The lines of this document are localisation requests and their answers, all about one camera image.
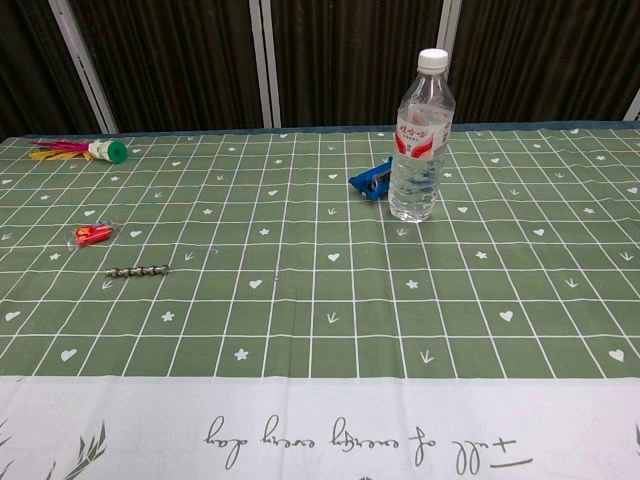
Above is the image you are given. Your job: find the white partition frame post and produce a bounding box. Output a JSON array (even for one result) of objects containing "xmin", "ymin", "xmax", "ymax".
[
  {"xmin": 623, "ymin": 85, "xmax": 640, "ymax": 123},
  {"xmin": 437, "ymin": 0, "xmax": 462, "ymax": 71},
  {"xmin": 247, "ymin": 0, "xmax": 284, "ymax": 129},
  {"xmin": 47, "ymin": 0, "xmax": 120, "ymax": 135}
]

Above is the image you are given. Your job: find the green feather shuttlecock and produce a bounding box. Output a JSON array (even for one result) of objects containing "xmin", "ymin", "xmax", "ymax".
[{"xmin": 28, "ymin": 139, "xmax": 130, "ymax": 165}]

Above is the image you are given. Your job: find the clear plastic water bottle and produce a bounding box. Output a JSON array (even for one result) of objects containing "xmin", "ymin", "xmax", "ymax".
[{"xmin": 387, "ymin": 48, "xmax": 457, "ymax": 224}]

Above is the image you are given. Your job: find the blue clip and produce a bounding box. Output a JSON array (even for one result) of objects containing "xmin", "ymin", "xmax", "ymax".
[{"xmin": 347, "ymin": 155, "xmax": 395, "ymax": 202}]

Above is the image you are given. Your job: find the red candy packet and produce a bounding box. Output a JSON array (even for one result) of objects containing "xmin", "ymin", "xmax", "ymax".
[{"xmin": 66, "ymin": 219, "xmax": 124, "ymax": 250}]

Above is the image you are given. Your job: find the beaded metal chain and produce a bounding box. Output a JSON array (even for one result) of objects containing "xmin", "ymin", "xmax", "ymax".
[{"xmin": 104, "ymin": 265, "xmax": 173, "ymax": 279}]

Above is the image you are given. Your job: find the green grid tablecloth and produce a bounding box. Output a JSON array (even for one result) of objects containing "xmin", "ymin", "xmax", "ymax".
[{"xmin": 0, "ymin": 119, "xmax": 640, "ymax": 480}]

